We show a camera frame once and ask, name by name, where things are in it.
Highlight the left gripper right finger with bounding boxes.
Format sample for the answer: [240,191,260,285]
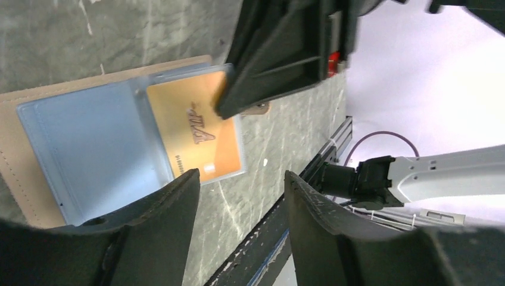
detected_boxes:
[285,171,504,285]

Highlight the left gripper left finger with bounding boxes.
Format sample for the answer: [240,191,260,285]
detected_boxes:
[1,169,200,285]

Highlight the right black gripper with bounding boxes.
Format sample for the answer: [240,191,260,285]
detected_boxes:
[216,0,379,119]

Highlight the tan blue card holder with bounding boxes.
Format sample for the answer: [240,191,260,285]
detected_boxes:
[0,54,271,230]

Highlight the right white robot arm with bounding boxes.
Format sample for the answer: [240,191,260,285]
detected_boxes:
[215,1,504,210]

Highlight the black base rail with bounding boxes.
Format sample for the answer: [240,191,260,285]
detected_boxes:
[205,116,353,286]

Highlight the aluminium frame rail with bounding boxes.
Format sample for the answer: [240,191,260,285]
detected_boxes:
[346,207,466,231]

